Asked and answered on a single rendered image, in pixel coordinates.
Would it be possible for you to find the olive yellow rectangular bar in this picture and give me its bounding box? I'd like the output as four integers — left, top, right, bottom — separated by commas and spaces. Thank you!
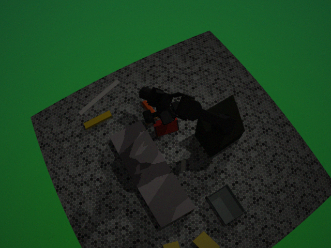
84, 111, 112, 130

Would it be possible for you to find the orange hexagonal prism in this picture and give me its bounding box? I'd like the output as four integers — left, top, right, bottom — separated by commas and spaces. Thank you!
140, 98, 155, 113

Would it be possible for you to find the grey rectangular panel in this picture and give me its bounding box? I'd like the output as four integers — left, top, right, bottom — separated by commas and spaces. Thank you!
110, 121, 195, 228

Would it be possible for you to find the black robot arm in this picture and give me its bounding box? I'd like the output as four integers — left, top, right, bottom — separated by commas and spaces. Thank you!
139, 86, 236, 136

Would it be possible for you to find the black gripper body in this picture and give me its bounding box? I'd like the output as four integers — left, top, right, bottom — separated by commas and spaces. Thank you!
142, 101, 179, 123

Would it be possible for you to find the yellow rectangular block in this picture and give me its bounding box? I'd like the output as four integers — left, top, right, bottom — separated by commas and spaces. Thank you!
192, 231, 220, 248
163, 241, 180, 248

